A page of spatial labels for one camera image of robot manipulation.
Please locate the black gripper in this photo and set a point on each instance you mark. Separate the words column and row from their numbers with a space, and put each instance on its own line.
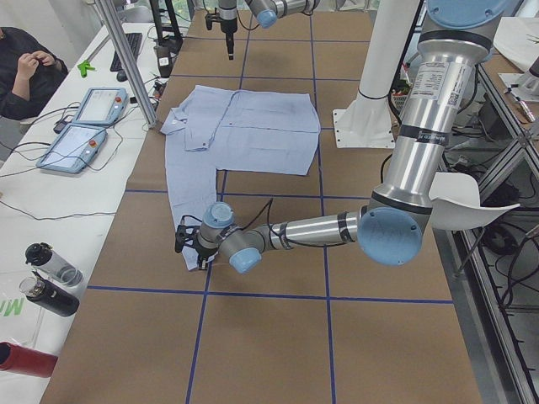
column 228, row 29
column 205, row 255

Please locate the light blue striped shirt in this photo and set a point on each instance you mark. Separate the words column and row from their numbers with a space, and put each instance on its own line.
column 236, row 130

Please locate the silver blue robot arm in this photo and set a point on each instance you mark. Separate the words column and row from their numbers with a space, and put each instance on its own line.
column 456, row 36
column 266, row 14

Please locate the black computer mouse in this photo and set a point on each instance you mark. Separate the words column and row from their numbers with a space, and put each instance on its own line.
column 121, row 76

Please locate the upper blue teach pendant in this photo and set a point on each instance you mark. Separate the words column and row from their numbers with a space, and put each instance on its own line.
column 101, row 106

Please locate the blue teach pendant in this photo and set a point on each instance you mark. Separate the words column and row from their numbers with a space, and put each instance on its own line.
column 73, row 149
column 101, row 106

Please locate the green plastic clamp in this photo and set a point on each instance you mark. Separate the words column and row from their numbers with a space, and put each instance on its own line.
column 85, row 67

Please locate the clear bottle black lid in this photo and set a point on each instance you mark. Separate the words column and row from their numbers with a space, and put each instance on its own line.
column 42, row 257

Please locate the black water bottle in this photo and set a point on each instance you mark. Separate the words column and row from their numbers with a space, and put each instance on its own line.
column 49, row 296

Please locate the lower blue teach pendant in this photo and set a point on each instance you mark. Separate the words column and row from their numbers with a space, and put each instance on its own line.
column 73, row 149

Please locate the seated person in black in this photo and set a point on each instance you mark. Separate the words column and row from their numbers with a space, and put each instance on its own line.
column 30, row 74

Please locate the red water bottle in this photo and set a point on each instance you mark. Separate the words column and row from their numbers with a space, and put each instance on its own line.
column 26, row 361

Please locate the white plastic chair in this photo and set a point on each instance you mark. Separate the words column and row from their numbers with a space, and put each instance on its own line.
column 456, row 203

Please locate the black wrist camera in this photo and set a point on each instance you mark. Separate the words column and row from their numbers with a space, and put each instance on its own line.
column 185, row 236
column 211, row 19

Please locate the aluminium frame post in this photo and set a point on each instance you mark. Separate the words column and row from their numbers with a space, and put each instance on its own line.
column 109, row 16

